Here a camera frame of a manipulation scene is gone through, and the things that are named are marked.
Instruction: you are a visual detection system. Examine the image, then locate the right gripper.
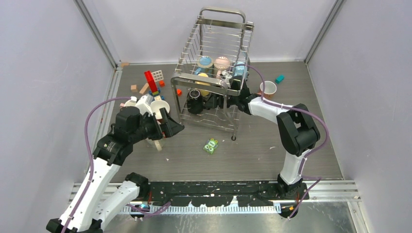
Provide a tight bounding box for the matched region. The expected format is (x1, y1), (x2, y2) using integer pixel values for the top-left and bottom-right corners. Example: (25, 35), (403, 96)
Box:
(205, 86), (239, 109)

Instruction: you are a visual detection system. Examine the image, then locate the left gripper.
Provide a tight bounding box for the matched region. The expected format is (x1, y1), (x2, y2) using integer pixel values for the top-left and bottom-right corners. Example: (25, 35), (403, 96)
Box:
(130, 107), (183, 144)

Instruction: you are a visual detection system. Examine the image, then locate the black mug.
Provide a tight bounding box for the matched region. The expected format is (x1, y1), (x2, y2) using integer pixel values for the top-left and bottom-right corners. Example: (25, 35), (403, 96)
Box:
(187, 89), (204, 114)

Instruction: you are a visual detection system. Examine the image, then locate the dark red mug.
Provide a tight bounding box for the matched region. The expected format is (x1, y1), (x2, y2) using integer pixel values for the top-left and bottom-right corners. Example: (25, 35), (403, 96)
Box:
(150, 100), (170, 120)

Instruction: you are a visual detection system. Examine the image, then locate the beige cup tier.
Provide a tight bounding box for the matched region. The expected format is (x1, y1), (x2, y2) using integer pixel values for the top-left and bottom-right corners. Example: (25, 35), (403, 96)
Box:
(146, 139), (165, 151)

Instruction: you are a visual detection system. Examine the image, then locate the light pink mug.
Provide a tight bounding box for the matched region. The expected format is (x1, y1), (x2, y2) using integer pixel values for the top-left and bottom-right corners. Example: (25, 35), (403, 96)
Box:
(120, 98), (137, 109)

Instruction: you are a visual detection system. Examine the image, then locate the salmon pink mug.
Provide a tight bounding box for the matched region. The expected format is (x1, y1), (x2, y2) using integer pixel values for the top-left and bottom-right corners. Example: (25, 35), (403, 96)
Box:
(258, 81), (277, 100)

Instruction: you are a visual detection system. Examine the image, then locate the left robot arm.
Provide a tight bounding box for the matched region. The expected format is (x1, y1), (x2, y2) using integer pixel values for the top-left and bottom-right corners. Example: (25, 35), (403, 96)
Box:
(46, 106), (185, 233)

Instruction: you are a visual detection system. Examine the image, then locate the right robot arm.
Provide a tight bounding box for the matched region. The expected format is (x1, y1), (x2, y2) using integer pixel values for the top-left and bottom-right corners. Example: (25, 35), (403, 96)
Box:
(204, 77), (321, 199)

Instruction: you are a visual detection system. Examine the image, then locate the metal dish rack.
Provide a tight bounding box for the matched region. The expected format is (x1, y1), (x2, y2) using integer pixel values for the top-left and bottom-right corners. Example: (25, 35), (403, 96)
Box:
(171, 6), (254, 140)

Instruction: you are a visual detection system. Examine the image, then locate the yellow cup lower tier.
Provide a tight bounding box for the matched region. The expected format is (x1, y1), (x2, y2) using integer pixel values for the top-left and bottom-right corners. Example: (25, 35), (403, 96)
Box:
(195, 73), (210, 97)

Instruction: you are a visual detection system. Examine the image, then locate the pink upside-down cup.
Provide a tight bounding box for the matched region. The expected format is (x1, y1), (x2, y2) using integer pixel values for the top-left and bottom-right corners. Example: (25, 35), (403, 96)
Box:
(213, 56), (231, 81)

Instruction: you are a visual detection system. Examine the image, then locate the light blue mug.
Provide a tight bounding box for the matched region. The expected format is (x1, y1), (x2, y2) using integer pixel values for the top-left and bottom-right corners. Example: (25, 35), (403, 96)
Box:
(232, 62), (249, 81)

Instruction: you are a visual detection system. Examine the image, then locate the blue upside-down cup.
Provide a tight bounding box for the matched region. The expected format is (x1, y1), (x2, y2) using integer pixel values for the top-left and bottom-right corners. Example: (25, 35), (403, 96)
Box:
(194, 56), (214, 75)

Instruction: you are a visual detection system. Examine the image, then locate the green owl toy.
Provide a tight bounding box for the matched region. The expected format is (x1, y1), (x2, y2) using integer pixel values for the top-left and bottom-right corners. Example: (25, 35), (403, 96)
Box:
(203, 138), (218, 154)

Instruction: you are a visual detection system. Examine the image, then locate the wooden stick block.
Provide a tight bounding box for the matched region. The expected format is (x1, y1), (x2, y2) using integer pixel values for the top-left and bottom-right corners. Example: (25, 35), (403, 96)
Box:
(139, 83), (150, 95)

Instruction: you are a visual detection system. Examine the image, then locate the white grid block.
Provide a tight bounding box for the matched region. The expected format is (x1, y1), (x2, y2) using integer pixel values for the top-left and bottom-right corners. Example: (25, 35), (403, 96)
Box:
(151, 70), (164, 83)

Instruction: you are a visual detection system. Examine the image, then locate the wooden cube block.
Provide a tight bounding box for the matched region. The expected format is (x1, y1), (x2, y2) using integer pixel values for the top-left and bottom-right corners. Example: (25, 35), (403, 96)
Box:
(130, 84), (138, 93)

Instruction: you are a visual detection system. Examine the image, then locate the red block tower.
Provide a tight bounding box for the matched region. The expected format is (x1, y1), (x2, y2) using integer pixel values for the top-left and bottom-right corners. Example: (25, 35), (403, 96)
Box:
(144, 71), (160, 97)

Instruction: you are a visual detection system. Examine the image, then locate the teal block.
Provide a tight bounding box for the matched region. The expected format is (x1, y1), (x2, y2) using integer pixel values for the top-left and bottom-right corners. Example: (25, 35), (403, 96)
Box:
(275, 75), (285, 84)

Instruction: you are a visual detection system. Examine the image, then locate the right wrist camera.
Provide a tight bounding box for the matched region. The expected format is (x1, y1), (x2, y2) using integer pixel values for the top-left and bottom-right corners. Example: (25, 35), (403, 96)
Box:
(220, 71), (232, 89)

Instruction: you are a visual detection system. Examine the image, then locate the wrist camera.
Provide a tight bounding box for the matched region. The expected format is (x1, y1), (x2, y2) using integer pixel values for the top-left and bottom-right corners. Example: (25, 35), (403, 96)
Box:
(220, 71), (232, 89)
(135, 94), (154, 116)

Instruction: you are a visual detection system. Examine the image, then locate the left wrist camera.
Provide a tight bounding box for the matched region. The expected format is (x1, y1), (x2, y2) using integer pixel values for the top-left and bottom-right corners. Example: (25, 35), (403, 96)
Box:
(135, 94), (154, 116)

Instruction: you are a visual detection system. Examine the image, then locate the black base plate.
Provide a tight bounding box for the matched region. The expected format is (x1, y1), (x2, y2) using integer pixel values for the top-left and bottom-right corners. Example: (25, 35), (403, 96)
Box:
(136, 181), (307, 207)

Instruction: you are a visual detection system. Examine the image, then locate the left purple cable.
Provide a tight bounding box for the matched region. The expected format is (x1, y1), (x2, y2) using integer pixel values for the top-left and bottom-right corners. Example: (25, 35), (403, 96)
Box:
(59, 96), (171, 233)

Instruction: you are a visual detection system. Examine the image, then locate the purple cable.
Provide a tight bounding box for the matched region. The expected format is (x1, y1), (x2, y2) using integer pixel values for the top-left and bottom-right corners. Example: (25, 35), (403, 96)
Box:
(233, 64), (330, 219)
(59, 96), (171, 233)

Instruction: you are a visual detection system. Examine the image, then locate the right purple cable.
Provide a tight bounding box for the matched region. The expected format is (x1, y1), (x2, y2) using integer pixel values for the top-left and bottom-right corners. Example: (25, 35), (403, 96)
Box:
(233, 64), (330, 219)

